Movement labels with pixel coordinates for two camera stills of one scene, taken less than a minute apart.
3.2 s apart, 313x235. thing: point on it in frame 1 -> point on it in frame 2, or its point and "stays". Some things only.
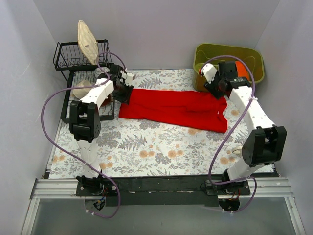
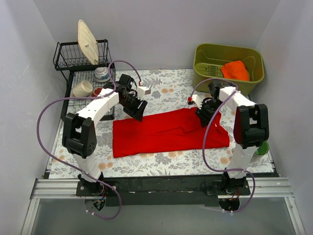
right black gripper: x=214 y=88 -> x=205 y=112
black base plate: x=161 y=190 stays
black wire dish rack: x=67 y=57 stays
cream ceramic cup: x=79 y=93 stays
